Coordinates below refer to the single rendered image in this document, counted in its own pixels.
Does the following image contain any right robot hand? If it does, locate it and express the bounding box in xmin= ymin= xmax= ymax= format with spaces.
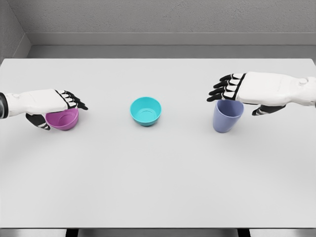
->
xmin=206 ymin=72 xmax=295 ymax=116

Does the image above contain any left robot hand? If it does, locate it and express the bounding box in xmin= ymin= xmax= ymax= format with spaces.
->
xmin=23 ymin=89 xmax=89 ymax=131

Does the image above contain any purple bowl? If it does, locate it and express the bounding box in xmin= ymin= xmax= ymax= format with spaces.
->
xmin=45 ymin=108 xmax=79 ymax=131

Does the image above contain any lavender blue cup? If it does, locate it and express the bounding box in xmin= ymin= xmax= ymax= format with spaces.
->
xmin=213 ymin=99 xmax=244 ymax=134

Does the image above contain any teal bowl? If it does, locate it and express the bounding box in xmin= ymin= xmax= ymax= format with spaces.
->
xmin=130 ymin=96 xmax=162 ymax=127

